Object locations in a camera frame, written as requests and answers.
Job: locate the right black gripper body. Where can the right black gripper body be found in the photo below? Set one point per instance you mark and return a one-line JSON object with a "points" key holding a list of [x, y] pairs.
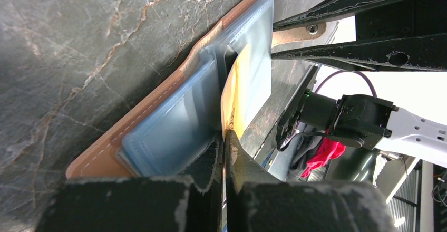
{"points": [[405, 18]]}

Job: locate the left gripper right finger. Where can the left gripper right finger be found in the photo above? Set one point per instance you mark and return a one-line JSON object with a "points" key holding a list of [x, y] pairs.
{"points": [[257, 201]]}

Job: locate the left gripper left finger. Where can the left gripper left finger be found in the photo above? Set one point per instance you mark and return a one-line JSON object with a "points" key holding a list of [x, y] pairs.
{"points": [[189, 201]]}

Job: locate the tan leather card holder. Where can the tan leather card holder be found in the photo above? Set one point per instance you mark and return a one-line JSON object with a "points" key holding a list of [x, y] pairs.
{"points": [[168, 130]]}

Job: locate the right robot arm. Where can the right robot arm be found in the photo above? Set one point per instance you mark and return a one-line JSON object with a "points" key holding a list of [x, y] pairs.
{"points": [[364, 121]]}

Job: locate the red cloth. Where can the red cloth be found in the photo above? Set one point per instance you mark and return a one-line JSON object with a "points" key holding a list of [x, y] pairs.
{"points": [[328, 150]]}

